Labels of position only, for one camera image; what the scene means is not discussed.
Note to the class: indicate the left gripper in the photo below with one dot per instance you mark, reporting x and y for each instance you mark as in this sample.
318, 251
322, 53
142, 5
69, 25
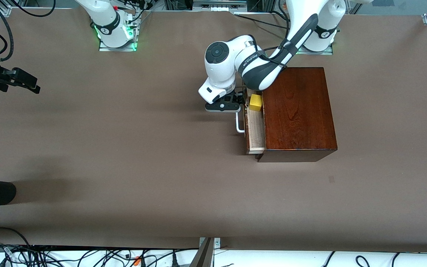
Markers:
240, 98

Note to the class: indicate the yellow wooden block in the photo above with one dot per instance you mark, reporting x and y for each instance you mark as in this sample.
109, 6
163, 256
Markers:
256, 103

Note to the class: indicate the light wooden drawer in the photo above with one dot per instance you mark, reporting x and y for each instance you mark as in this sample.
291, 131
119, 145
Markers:
257, 133

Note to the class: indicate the dark red-brown wooden cabinet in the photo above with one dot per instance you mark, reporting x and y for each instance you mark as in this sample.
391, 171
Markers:
298, 111

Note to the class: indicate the brown table cover mat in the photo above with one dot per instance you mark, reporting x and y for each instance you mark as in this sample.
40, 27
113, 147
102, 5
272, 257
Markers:
124, 148

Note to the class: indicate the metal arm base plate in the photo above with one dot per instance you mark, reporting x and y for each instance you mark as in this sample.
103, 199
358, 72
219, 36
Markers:
317, 52
104, 48

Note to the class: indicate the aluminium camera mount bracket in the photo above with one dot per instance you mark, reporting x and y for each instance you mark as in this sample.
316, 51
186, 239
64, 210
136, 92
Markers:
206, 256

